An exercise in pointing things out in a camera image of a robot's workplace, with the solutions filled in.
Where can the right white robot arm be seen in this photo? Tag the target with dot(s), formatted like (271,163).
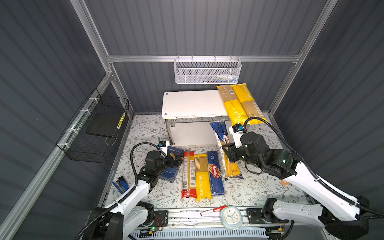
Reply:
(343,216)

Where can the blue spaghetti box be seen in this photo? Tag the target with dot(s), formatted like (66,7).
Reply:
(215,175)

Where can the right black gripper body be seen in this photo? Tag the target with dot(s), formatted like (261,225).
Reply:
(233,153)

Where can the white wire mesh basket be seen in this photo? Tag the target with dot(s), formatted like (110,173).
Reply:
(207,71)

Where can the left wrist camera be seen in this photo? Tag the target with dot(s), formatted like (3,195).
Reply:
(163,144)

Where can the blue black small tool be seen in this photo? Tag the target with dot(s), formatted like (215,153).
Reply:
(121,185)

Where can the white alarm clock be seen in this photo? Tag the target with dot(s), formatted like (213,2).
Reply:
(231,218)

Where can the blue yellow spaghetti bag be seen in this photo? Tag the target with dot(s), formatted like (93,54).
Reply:
(229,170)

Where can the black wire basket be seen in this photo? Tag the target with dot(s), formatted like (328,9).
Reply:
(97,131)

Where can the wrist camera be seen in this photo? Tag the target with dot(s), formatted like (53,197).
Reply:
(163,144)
(236,132)

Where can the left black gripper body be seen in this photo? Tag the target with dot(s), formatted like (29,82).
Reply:
(164,163)

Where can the red spaghetti bag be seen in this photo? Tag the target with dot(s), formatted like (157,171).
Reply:
(189,186)

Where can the blue rigatoni pasta box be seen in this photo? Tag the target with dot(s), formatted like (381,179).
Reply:
(175,156)

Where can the red white marker pen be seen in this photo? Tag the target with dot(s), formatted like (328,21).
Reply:
(212,210)

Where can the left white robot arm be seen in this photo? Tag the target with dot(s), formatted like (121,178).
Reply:
(118,220)

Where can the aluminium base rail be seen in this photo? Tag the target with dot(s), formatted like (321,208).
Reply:
(190,224)

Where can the white two-tier shelf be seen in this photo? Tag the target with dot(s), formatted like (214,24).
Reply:
(188,116)

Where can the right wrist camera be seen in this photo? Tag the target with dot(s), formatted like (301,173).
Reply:
(236,132)

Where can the yellow Pastatime spaghetti bag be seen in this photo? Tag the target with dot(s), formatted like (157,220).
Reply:
(203,187)

